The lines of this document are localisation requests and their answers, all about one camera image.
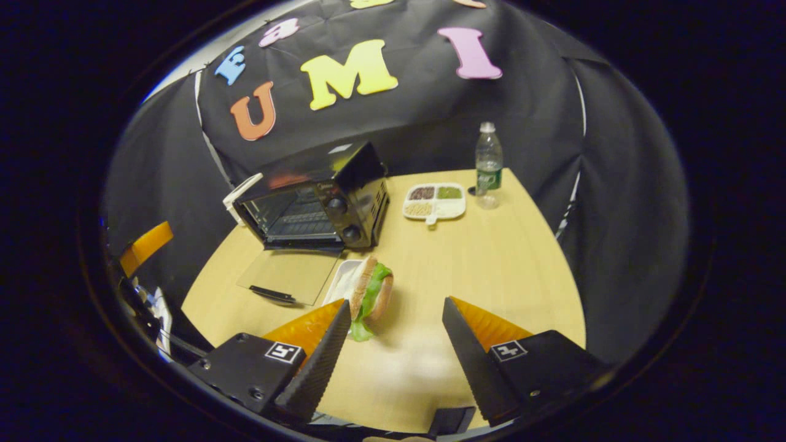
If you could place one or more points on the sandwich with lettuce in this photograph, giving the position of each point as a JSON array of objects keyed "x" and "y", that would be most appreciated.
[{"x": 368, "y": 288}]

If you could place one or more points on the white toaster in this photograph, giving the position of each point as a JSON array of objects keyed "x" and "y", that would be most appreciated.
[{"x": 241, "y": 193}]

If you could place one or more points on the black backdrop cloth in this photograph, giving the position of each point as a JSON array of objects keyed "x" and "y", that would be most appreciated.
[{"x": 417, "y": 110}]

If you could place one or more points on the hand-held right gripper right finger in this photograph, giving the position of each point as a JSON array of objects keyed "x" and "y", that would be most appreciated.
[{"x": 473, "y": 368}]

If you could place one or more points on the white divided snack plate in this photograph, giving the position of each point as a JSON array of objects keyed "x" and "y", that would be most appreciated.
[{"x": 434, "y": 212}]

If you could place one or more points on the clear plastic water bottle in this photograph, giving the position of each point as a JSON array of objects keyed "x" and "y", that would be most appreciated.
[{"x": 489, "y": 166}]

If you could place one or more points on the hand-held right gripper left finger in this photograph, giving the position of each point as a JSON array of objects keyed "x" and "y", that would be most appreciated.
[{"x": 319, "y": 368}]

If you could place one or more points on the black electric oven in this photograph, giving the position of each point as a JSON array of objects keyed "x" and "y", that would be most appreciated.
[{"x": 368, "y": 202}]

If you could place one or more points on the white rectangular tray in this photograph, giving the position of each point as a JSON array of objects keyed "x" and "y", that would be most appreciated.
[{"x": 341, "y": 279}]

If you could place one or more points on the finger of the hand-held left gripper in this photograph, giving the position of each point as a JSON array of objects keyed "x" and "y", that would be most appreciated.
[{"x": 146, "y": 247}]

